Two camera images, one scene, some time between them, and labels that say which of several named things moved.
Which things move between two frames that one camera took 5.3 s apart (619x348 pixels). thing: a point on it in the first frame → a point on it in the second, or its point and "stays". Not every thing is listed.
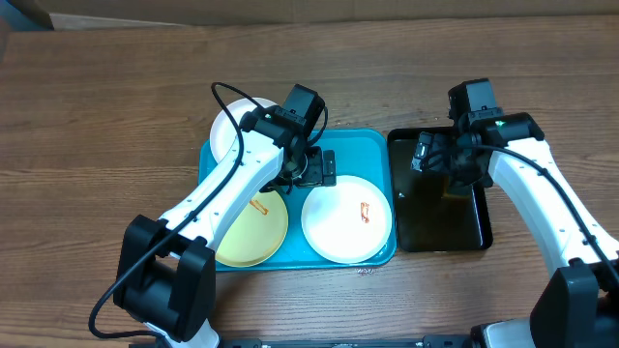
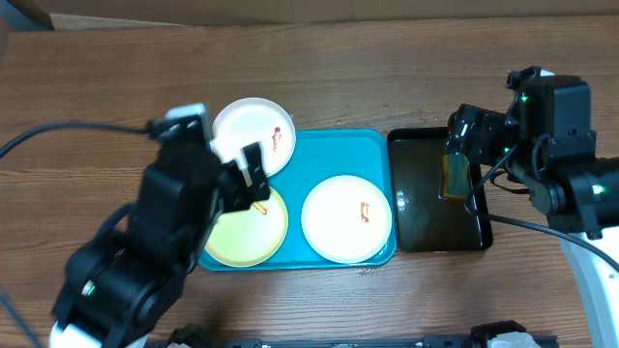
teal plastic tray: [365, 153] stays
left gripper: [321, 175] → [260, 190]
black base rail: [348, 342] stays
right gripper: [438, 152] → [470, 129]
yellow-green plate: [258, 233] stays
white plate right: [347, 222] stays
